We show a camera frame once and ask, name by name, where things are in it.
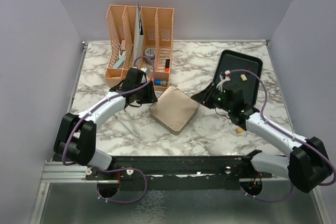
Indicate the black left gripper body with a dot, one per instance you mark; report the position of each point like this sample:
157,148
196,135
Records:
145,95

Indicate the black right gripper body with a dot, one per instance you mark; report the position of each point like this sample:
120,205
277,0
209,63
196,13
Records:
221,103

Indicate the rose gold tin lid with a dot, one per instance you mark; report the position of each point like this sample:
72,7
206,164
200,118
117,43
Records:
174,101

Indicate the gold chocolate tin box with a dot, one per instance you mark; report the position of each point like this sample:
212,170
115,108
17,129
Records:
174,123

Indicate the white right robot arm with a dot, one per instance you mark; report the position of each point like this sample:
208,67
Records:
304,161

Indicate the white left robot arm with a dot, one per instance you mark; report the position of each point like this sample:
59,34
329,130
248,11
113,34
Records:
76,139

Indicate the cream square chocolate piece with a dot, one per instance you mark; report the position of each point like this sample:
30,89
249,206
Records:
243,77

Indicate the blue grey small bottle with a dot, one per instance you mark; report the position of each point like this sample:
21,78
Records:
162,83

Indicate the black orange marker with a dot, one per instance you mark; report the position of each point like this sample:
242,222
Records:
167,65

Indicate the black plastic tray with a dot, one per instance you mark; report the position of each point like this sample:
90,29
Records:
231,60

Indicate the tan stick on table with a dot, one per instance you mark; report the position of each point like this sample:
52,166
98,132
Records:
239,130

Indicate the small round patterned jar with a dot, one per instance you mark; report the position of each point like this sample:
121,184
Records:
150,54

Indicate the pink stapler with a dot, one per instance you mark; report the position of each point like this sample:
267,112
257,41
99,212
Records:
122,49

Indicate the white upright booklet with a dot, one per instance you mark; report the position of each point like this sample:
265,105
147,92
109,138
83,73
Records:
138,34

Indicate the peach plastic desk organizer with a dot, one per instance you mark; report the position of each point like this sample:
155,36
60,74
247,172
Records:
158,33

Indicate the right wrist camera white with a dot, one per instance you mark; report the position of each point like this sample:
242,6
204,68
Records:
224,77

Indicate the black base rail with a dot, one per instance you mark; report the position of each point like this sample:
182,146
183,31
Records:
177,173

